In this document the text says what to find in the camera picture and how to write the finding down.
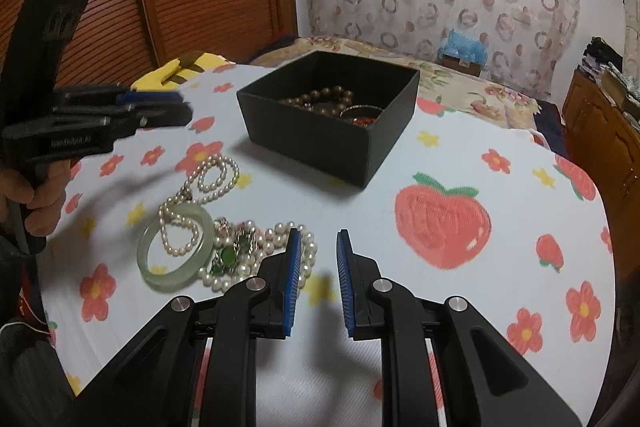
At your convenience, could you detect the pale green jade bangle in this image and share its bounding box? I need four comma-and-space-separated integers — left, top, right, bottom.
137, 202, 215, 291

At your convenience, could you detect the small pearl strand necklace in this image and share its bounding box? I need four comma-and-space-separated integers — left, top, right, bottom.
157, 152, 241, 258

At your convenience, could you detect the large white pearl necklace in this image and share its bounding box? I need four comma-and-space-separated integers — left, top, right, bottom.
196, 221, 319, 294

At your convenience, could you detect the brown wooden bead bracelet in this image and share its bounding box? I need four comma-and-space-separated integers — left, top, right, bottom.
278, 84, 356, 114

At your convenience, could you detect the red cord bracelet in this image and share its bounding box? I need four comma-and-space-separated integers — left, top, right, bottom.
340, 105, 384, 128

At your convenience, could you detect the person's left hand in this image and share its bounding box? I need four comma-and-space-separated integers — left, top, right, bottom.
1, 160, 70, 237

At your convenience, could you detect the yellow plush toy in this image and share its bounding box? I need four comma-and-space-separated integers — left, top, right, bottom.
131, 51, 235, 92

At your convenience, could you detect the strawberry print white cloth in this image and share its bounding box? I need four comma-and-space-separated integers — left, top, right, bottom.
38, 65, 615, 426

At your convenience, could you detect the black square storage box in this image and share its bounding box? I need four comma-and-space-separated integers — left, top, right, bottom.
238, 51, 420, 187

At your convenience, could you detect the wooden sideboard cabinet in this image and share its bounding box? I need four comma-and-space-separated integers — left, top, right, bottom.
561, 67, 640, 268

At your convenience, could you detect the cardboard box with blue bag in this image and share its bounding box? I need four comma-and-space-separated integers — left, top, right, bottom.
437, 29, 488, 77

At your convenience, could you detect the pile of folded clothes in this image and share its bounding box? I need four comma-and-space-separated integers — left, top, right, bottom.
578, 37, 639, 120

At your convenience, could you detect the green gem silver bracelet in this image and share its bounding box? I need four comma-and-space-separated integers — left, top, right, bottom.
209, 217, 260, 278

